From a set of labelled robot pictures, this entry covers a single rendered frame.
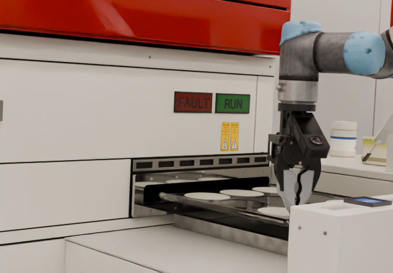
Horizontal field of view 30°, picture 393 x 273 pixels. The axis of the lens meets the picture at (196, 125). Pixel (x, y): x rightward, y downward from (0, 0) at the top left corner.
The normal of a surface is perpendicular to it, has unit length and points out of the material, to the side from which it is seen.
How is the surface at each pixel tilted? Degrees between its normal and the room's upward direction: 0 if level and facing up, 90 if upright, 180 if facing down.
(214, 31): 90
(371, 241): 90
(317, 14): 90
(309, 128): 32
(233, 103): 90
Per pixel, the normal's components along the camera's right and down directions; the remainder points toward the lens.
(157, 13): 0.68, 0.07
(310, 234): -0.73, 0.00
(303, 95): 0.16, 0.06
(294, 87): -0.27, 0.04
